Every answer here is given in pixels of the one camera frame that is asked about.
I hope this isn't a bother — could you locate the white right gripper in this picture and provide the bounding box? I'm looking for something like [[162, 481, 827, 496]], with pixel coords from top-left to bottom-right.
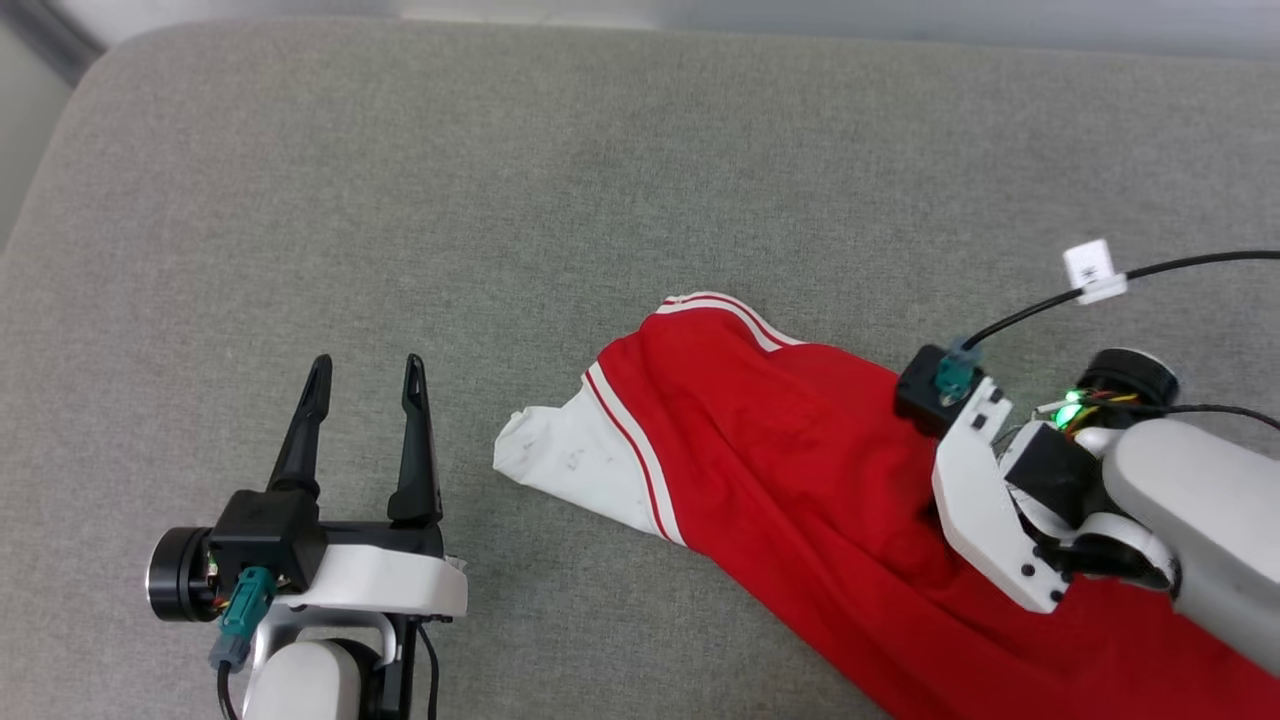
[[932, 378, 1181, 614]]

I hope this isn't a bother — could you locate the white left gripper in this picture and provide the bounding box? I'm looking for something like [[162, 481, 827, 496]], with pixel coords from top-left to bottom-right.
[[252, 353, 469, 669]]

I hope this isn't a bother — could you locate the red white-sleeved shirt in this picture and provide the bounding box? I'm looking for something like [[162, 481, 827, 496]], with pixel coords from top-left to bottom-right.
[[493, 292, 1280, 720]]

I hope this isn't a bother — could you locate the grey fabric sofa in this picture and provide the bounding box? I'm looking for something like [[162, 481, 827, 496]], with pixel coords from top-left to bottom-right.
[[0, 18, 1280, 720]]

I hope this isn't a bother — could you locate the black cable with teal plug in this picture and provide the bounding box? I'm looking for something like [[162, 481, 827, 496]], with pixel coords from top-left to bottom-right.
[[935, 250, 1280, 406], [208, 566, 277, 720]]

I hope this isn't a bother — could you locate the thin black cable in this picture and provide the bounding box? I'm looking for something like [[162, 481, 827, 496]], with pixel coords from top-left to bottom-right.
[[415, 620, 442, 720], [1130, 402, 1280, 433]]

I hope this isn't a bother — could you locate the white cable label tag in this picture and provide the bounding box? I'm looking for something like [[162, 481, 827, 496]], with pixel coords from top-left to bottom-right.
[[1063, 238, 1129, 305]]

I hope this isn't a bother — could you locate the dark grey frame strip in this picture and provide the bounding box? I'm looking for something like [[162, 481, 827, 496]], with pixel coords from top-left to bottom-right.
[[0, 0, 107, 87]]

